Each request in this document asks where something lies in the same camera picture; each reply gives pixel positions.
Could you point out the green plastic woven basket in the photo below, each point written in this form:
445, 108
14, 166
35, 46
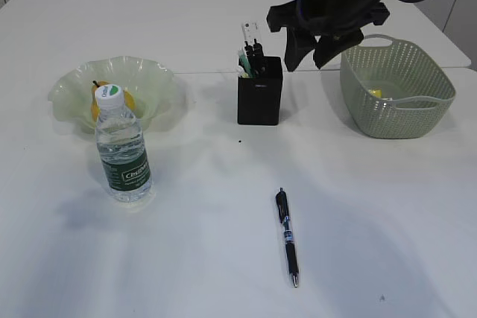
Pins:
421, 91

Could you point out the green wavy glass plate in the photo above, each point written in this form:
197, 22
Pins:
160, 98

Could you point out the black square pen holder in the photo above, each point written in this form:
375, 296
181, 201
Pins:
258, 99

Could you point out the black gel pen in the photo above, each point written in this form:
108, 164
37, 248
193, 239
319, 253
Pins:
258, 58
290, 250
248, 48

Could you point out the clear water bottle green label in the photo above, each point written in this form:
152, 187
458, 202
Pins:
121, 144

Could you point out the transparent plastic ruler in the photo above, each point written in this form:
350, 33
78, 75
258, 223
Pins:
251, 34

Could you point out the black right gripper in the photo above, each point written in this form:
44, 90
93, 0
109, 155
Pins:
336, 19

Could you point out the teal green pen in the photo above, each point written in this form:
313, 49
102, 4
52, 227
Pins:
244, 63

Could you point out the yellow pear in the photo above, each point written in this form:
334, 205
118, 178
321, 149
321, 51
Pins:
130, 100

